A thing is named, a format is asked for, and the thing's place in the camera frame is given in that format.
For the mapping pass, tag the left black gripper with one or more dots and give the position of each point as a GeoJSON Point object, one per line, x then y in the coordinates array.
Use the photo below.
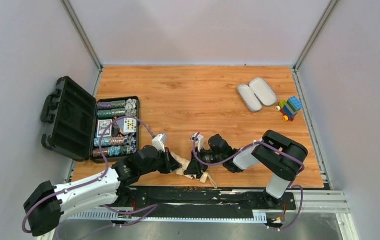
{"type": "Point", "coordinates": [168, 161]}

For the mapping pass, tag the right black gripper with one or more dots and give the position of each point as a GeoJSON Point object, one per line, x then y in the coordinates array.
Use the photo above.
{"type": "Point", "coordinates": [195, 162]}

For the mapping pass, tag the beige folding umbrella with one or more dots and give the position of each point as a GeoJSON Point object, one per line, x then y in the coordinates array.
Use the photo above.
{"type": "Point", "coordinates": [192, 170]}

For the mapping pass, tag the grey glasses case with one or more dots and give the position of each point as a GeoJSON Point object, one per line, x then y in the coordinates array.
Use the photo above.
{"type": "Point", "coordinates": [257, 94]}

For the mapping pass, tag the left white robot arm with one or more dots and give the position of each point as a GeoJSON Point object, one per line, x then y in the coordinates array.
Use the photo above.
{"type": "Point", "coordinates": [48, 205]}

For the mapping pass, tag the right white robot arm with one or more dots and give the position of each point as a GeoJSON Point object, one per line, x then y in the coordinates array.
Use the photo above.
{"type": "Point", "coordinates": [282, 156]}

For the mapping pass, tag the black poker chip case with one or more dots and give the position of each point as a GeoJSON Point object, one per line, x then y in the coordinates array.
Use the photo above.
{"type": "Point", "coordinates": [82, 128]}

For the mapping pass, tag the colourful toy block car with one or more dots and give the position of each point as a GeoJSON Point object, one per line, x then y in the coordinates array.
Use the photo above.
{"type": "Point", "coordinates": [289, 108]}

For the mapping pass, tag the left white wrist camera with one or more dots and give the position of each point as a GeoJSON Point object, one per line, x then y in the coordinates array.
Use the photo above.
{"type": "Point", "coordinates": [158, 142]}

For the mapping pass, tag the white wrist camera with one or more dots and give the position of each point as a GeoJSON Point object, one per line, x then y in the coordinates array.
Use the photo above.
{"type": "Point", "coordinates": [198, 141]}
{"type": "Point", "coordinates": [158, 142]}

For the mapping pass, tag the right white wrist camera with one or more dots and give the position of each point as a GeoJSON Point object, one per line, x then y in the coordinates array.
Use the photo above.
{"type": "Point", "coordinates": [198, 141]}

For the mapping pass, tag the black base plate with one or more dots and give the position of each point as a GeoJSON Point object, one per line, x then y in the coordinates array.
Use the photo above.
{"type": "Point", "coordinates": [204, 202]}

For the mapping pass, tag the aluminium frame rail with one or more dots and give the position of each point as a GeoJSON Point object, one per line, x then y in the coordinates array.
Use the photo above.
{"type": "Point", "coordinates": [307, 201]}

